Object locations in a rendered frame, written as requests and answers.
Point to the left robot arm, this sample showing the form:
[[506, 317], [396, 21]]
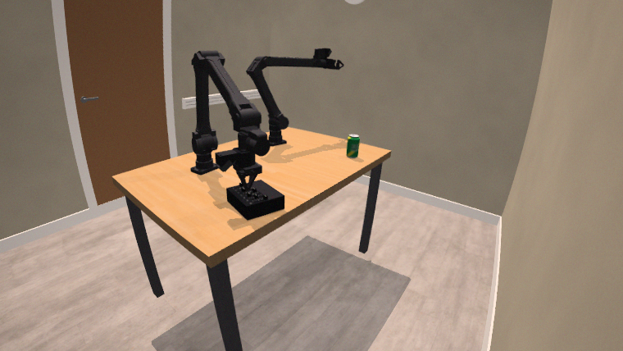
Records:
[[279, 122]]

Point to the black lighting desk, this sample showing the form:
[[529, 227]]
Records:
[[260, 200]]

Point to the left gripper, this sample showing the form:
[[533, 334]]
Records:
[[332, 66]]

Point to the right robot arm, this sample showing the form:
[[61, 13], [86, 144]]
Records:
[[255, 140]]

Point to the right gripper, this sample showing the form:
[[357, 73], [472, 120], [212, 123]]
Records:
[[251, 171]]

